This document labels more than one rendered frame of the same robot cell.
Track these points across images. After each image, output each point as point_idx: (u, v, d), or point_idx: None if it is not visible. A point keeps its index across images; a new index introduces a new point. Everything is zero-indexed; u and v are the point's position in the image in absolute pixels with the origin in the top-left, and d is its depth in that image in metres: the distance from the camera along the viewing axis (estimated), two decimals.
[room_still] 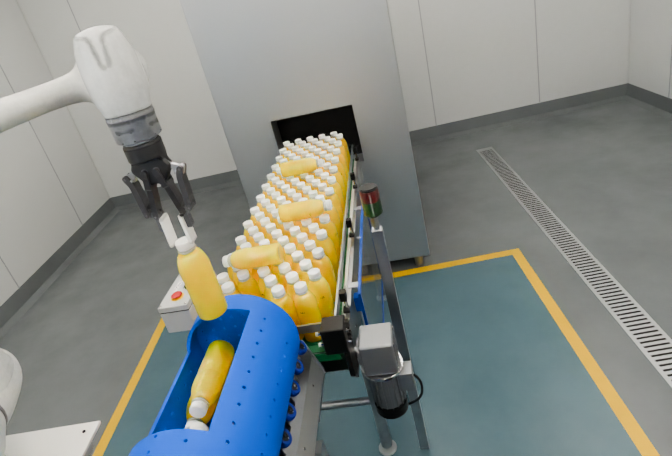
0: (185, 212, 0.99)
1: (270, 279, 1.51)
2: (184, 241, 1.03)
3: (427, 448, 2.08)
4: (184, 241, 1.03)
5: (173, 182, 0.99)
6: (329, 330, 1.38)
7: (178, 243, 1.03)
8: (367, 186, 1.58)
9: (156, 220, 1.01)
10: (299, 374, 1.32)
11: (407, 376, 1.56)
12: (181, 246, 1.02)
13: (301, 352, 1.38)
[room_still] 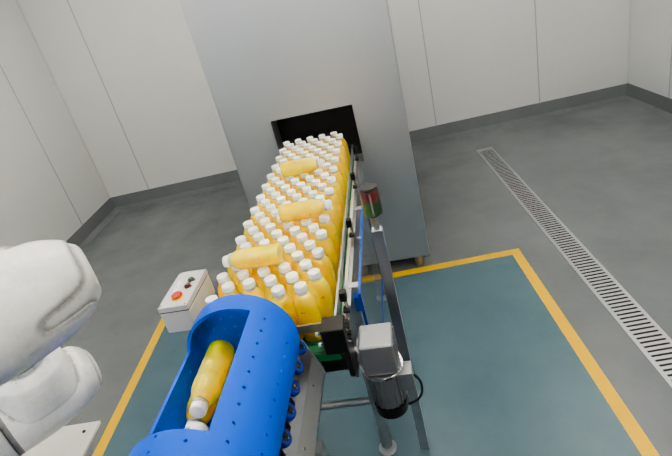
0: None
1: (270, 279, 1.51)
2: (249, 282, 1.52)
3: (427, 448, 2.08)
4: (249, 282, 1.52)
5: None
6: (329, 330, 1.38)
7: (245, 283, 1.52)
8: (367, 186, 1.58)
9: None
10: (299, 374, 1.32)
11: (407, 376, 1.56)
12: (247, 286, 1.51)
13: (301, 352, 1.38)
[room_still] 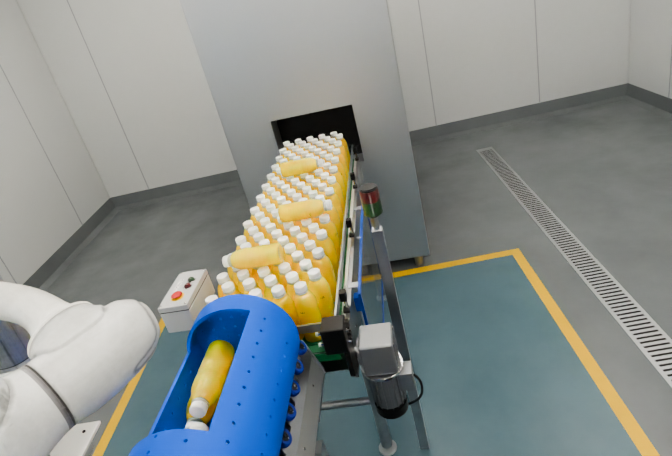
0: None
1: (270, 279, 1.51)
2: (249, 282, 1.52)
3: (427, 448, 2.08)
4: (249, 282, 1.52)
5: None
6: (329, 330, 1.38)
7: (245, 283, 1.52)
8: (367, 186, 1.58)
9: None
10: (299, 374, 1.32)
11: (407, 376, 1.56)
12: (247, 286, 1.51)
13: (301, 352, 1.38)
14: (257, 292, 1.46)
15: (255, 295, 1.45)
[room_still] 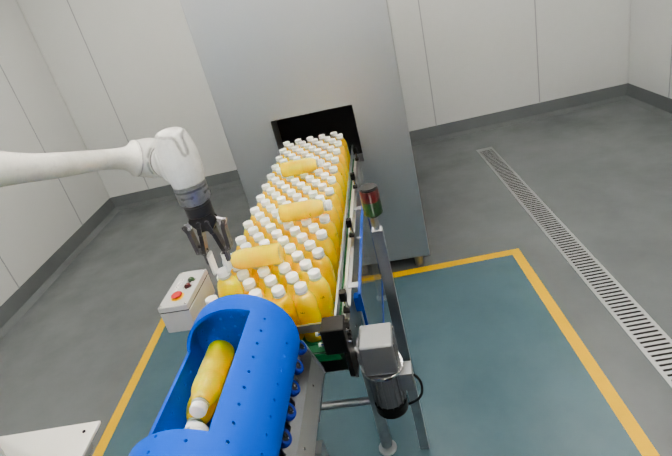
0: (225, 251, 1.39)
1: (270, 279, 1.51)
2: (249, 282, 1.52)
3: (427, 448, 2.08)
4: (249, 282, 1.52)
5: (217, 229, 1.39)
6: (329, 330, 1.38)
7: (245, 283, 1.52)
8: (367, 186, 1.58)
9: (204, 256, 1.41)
10: (299, 374, 1.32)
11: (407, 376, 1.56)
12: (247, 286, 1.51)
13: (301, 352, 1.38)
14: (257, 292, 1.46)
15: (255, 295, 1.45)
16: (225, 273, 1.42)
